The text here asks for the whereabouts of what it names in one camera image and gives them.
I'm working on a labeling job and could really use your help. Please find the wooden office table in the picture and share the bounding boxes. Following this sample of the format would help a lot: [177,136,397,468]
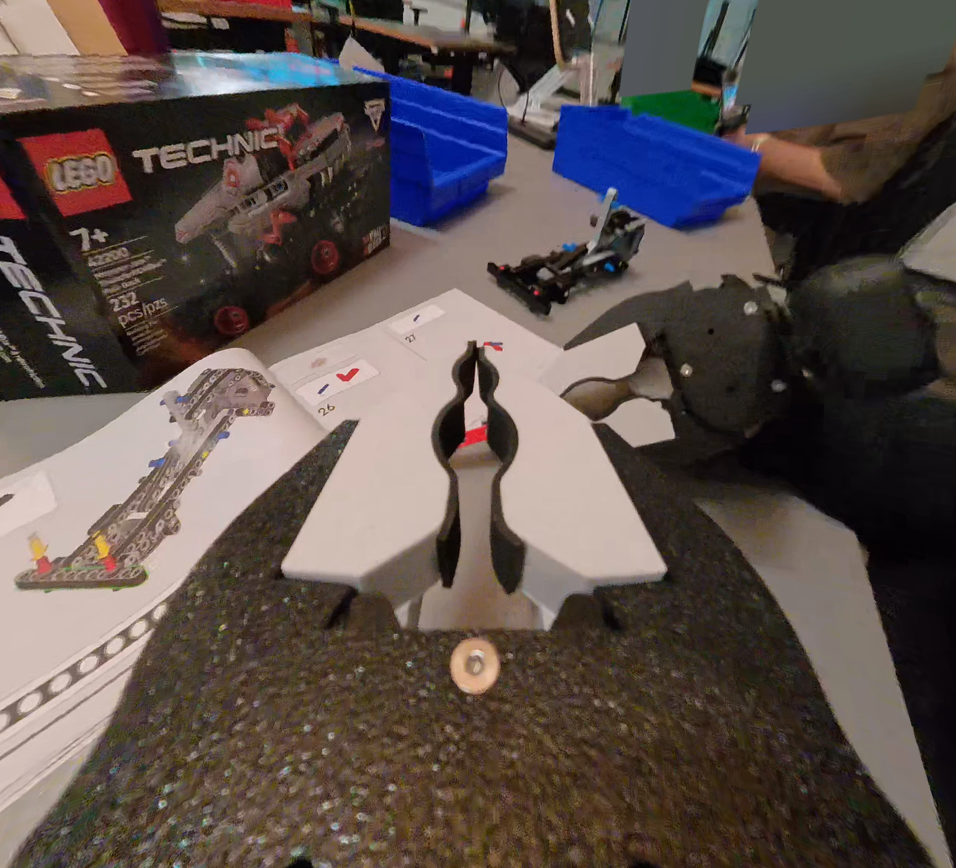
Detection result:
[159,0,518,100]

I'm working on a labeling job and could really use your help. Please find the blue plastic bin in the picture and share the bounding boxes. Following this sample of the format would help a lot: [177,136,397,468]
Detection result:
[552,104,752,231]
[620,110,763,172]
[353,65,510,227]

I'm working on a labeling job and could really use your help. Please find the green plastic bin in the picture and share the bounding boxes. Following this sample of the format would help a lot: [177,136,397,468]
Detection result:
[619,90,730,135]

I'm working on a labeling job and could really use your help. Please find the black toy car chassis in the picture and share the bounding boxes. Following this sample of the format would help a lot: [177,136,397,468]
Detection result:
[486,186,648,317]

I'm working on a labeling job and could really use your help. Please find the person's dark trousers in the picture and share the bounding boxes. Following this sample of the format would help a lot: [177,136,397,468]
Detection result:
[866,547,956,868]

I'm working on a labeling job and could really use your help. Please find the person's right forearm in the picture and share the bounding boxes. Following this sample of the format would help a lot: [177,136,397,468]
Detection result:
[695,375,956,570]

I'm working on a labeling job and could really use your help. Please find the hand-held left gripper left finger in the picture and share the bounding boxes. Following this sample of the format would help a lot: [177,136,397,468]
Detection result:
[281,341,479,608]

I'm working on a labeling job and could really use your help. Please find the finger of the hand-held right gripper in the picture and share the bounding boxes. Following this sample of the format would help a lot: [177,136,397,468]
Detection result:
[560,360,677,425]
[538,322,649,400]

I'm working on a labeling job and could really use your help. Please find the grey desk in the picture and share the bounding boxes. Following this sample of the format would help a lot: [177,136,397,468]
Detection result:
[0,125,944,868]

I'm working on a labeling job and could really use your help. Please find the black toy set box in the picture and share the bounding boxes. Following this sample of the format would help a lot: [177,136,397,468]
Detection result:
[0,50,394,403]

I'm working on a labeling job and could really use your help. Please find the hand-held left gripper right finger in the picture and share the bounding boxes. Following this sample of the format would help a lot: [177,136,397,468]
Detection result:
[477,344,668,630]

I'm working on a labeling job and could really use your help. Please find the open instruction booklet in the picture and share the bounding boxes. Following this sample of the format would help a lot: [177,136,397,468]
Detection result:
[0,288,566,818]

